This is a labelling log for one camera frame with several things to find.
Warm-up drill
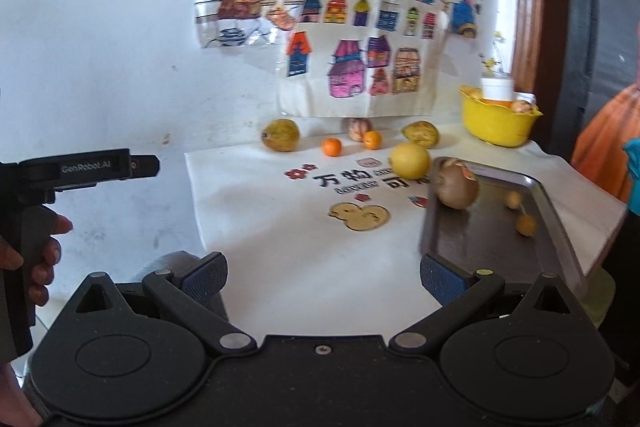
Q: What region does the large brown kiwi with sticker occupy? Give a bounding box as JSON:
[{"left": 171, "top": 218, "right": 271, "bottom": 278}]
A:
[{"left": 434, "top": 158, "right": 480, "bottom": 210}]

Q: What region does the large green-yellow pear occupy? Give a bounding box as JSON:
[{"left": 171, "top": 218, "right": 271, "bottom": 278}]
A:
[{"left": 262, "top": 119, "right": 300, "bottom": 153}]

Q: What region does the orange mandarin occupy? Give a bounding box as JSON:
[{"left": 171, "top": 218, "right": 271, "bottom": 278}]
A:
[
  {"left": 321, "top": 138, "right": 343, "bottom": 157},
  {"left": 362, "top": 130, "right": 383, "bottom": 150}
]

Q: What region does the person's left hand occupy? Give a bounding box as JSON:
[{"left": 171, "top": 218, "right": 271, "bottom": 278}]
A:
[{"left": 0, "top": 237, "right": 62, "bottom": 307}]

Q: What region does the metal baking tray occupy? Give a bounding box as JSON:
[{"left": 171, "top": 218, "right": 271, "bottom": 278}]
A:
[{"left": 420, "top": 157, "right": 587, "bottom": 297}]

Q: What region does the small yellow loquat fruit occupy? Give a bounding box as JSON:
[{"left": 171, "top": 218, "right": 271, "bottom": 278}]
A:
[{"left": 515, "top": 213, "right": 538, "bottom": 237}]

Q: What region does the white printed table cloth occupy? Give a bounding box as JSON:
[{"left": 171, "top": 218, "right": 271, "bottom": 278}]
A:
[{"left": 183, "top": 121, "right": 629, "bottom": 339}]

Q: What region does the yellow lemon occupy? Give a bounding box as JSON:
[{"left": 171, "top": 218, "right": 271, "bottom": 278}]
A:
[{"left": 388, "top": 142, "right": 431, "bottom": 180}]

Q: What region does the yellow plastic bowl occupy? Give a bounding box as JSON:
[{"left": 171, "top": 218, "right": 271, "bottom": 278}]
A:
[{"left": 459, "top": 86, "right": 542, "bottom": 148}]

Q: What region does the striped pepino melon back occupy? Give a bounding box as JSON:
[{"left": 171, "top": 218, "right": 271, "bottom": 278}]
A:
[{"left": 346, "top": 118, "right": 373, "bottom": 143}]

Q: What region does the small fruit in bowl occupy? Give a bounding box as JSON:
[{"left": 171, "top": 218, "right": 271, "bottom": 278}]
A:
[{"left": 511, "top": 100, "right": 537, "bottom": 114}]

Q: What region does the pumpkin dress painting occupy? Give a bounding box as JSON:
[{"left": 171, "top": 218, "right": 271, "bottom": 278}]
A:
[{"left": 570, "top": 84, "right": 639, "bottom": 202}]

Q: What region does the white plastic bottle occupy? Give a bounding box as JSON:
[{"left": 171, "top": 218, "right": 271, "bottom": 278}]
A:
[{"left": 480, "top": 76, "right": 515, "bottom": 103}]

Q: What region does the houses drawing paper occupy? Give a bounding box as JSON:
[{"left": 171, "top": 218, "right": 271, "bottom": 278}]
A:
[{"left": 277, "top": 0, "right": 449, "bottom": 118}]

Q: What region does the brown wooden door frame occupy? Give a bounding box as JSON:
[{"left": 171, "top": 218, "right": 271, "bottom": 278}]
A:
[{"left": 512, "top": 0, "right": 570, "bottom": 141}]

